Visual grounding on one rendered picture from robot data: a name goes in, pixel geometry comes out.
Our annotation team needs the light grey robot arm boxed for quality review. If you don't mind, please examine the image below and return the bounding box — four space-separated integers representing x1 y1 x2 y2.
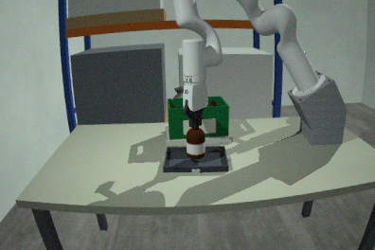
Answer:
172 0 326 98

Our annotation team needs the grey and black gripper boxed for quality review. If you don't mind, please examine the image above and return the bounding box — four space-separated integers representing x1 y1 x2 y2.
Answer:
183 81 207 128

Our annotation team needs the green plastic crate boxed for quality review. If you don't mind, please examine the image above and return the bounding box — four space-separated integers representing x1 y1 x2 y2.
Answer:
168 97 229 140

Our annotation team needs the brown glass bottle with white label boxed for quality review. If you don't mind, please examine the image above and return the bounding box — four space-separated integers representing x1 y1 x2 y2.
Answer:
187 119 205 159

